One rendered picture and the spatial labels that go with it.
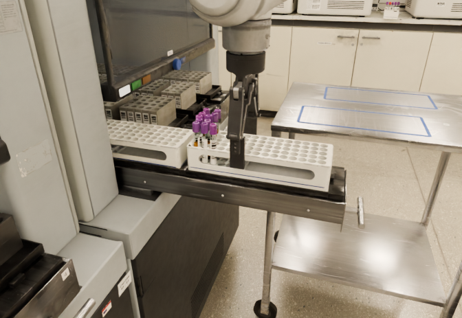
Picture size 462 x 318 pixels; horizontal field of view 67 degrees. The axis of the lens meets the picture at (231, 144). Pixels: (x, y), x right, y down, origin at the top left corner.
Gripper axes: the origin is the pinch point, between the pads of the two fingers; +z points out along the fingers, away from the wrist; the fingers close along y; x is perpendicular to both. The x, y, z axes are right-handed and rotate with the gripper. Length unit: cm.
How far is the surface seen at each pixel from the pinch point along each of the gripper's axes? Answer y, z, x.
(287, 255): 32, 58, -8
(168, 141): -1.0, 0.6, 17.5
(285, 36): 229, 13, 25
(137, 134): -1.3, 0.0, 25.1
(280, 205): -6.6, 8.9, -9.4
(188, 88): 30.8, -1.5, 25.8
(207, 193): -6.6, 8.9, 6.3
